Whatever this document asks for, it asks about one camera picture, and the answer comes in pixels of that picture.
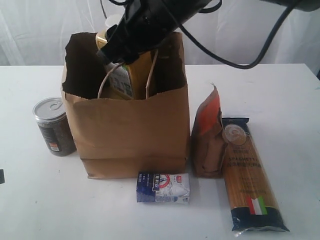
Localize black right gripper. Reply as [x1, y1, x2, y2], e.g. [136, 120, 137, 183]
[97, 0, 185, 64]

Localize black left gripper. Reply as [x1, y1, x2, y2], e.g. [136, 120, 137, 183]
[0, 169, 5, 184]

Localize yellow grain bottle white cap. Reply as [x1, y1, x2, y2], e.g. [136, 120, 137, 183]
[94, 14, 153, 100]

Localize silver pull-tab tin can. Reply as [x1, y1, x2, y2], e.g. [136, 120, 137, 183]
[32, 97, 77, 157]

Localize brown paper bag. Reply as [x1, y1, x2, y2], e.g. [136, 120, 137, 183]
[61, 32, 190, 179]

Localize brown orange snack pouch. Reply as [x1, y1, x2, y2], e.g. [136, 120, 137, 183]
[190, 86, 228, 178]

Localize blue white milk carton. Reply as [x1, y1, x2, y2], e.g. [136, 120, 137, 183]
[136, 172, 191, 204]

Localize spaghetti pasta package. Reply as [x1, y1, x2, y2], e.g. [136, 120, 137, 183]
[222, 117, 288, 232]

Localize white backdrop curtain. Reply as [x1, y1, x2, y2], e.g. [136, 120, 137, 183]
[0, 0, 320, 72]

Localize black camera cable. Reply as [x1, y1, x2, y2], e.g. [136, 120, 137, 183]
[99, 0, 301, 70]

